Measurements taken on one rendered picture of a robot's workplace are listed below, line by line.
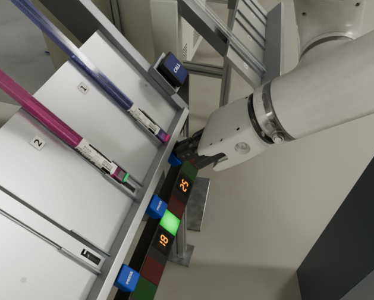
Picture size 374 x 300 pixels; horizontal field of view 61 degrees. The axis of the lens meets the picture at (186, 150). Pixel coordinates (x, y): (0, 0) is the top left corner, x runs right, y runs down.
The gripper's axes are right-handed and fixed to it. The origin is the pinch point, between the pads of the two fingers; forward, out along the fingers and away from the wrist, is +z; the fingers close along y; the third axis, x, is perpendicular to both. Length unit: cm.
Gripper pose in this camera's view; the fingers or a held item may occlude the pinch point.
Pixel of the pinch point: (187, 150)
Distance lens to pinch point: 53.2
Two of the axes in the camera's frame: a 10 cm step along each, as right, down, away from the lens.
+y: 2.9, -7.1, 6.4
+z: -7.1, 2.9, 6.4
